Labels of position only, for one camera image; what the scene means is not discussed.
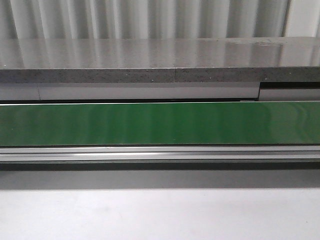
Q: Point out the aluminium conveyor front rail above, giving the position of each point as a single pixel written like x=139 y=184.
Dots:
x=164 y=154

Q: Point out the white panel under slab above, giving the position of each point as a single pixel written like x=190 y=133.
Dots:
x=186 y=91

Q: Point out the green conveyor belt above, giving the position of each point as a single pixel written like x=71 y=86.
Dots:
x=188 y=123

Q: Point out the white curtain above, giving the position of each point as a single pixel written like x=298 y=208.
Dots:
x=158 y=19

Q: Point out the grey stone slab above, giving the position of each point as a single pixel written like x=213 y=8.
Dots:
x=258 y=59

